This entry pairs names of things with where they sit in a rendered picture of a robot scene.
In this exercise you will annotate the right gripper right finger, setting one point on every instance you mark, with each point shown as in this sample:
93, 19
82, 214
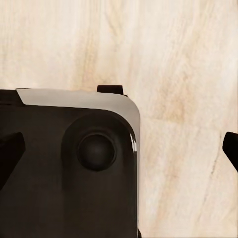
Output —
230, 148

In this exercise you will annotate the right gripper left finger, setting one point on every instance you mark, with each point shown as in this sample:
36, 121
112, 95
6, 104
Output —
12, 148

